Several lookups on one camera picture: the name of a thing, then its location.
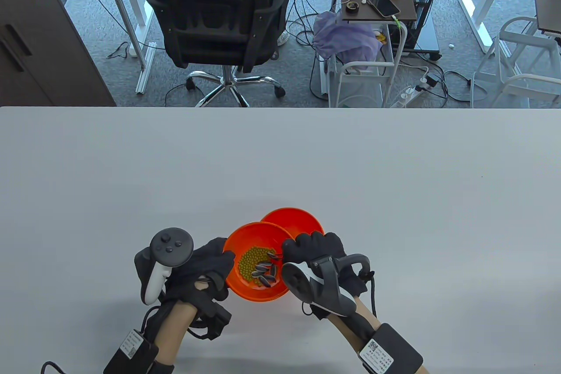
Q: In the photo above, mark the person's right hand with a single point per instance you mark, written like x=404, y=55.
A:
x=315, y=244

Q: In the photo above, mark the person's left hand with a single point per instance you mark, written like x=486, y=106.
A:
x=206, y=255

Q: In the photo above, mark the orange plastic bowl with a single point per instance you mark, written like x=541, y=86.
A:
x=291, y=220
x=245, y=238

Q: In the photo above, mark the grey hand controller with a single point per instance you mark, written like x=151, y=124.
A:
x=302, y=282
x=171, y=247

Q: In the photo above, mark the thin metal tweezers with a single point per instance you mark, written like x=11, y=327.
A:
x=276, y=255

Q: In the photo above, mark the pile of striped sunflower seeds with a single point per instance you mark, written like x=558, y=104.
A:
x=265, y=279

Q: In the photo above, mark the person's left forearm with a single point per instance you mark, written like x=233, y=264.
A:
x=175, y=330

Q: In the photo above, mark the heap of green mung beans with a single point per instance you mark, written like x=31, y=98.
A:
x=247, y=262

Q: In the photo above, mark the black left wrist sensor box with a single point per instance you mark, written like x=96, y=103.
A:
x=131, y=354

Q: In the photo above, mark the black wrist sensor box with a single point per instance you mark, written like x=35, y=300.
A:
x=131, y=354
x=394, y=343

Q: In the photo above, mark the black right wrist sensor box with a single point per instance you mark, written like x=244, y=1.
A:
x=394, y=343

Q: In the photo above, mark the white power strip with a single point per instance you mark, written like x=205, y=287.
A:
x=405, y=95

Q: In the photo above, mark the aluminium profile bar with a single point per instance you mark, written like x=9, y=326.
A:
x=144, y=71

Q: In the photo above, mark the black power adapter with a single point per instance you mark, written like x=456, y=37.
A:
x=431, y=80

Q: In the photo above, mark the purple cloth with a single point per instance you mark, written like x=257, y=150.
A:
x=346, y=38

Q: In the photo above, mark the black mesh office chair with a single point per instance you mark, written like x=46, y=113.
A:
x=219, y=40

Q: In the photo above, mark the black tape roll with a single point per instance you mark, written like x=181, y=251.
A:
x=352, y=10

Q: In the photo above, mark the black smartphone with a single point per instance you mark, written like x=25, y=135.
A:
x=385, y=5

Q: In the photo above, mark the white desk leg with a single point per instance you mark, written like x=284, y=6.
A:
x=475, y=19
x=140, y=10

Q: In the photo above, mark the white cart with brown top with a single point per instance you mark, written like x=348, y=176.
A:
x=403, y=1

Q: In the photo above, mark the dark grey cabinet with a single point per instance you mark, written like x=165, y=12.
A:
x=35, y=40

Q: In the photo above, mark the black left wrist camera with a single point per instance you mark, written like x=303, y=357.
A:
x=214, y=319

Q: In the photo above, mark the white stool frame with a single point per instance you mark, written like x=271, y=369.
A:
x=526, y=36

